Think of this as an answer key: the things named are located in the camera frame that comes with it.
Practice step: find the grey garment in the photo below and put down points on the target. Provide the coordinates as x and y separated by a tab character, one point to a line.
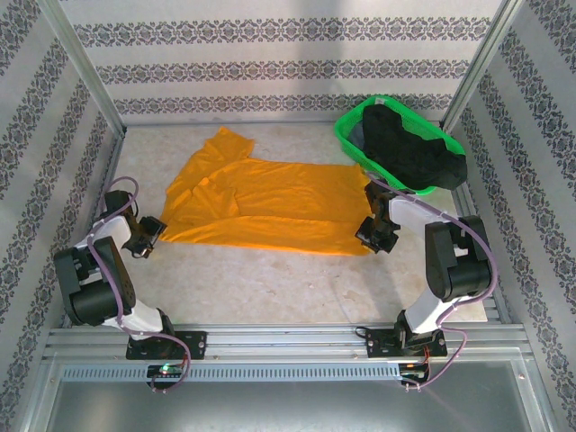
357	135

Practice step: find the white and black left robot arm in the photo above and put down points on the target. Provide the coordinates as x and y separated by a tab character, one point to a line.
144	318

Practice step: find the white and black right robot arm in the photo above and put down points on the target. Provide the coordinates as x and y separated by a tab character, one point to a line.
418	315

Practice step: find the aluminium mounting rail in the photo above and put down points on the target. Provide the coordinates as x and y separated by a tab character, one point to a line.
288	342

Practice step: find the aluminium frame post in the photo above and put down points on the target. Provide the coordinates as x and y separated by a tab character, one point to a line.
481	58
85	67

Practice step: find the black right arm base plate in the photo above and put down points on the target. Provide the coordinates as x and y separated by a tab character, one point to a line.
378	344

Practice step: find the green plastic basket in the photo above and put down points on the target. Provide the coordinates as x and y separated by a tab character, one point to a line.
346	128

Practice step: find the orange t-shirt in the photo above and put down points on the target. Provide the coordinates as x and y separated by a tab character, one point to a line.
270	202

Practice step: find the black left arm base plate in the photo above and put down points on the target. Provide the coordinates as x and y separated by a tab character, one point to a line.
195	344

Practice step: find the black t-shirt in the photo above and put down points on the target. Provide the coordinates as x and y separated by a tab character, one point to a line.
414	153

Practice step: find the circuit board with green light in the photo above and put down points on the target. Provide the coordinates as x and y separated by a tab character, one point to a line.
165	371

